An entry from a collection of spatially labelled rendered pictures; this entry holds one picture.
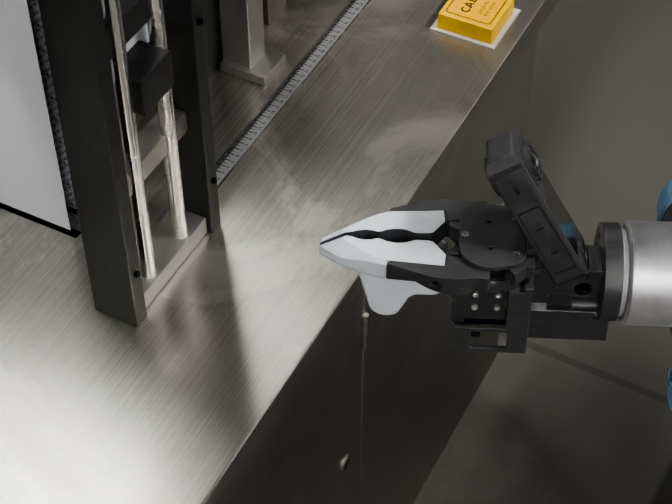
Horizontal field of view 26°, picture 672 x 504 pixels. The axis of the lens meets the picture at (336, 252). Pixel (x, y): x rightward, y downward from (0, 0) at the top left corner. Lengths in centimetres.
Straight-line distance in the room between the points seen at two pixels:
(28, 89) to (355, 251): 49
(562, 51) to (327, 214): 171
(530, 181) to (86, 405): 56
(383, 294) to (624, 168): 191
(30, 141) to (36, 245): 12
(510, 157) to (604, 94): 211
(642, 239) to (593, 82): 208
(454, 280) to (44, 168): 59
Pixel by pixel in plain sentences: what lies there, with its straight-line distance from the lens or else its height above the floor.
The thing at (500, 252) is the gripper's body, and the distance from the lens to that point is 102.
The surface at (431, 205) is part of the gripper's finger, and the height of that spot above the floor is 124.
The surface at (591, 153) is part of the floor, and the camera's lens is 295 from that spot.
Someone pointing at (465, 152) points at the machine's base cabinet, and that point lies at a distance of 179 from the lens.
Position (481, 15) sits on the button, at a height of 92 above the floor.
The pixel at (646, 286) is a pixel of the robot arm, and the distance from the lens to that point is 103.
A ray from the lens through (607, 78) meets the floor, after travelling 312.
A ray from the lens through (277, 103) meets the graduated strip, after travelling 165.
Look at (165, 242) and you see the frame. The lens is 147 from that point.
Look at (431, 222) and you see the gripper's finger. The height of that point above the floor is 124.
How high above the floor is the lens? 199
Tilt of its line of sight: 47 degrees down
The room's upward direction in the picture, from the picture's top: straight up
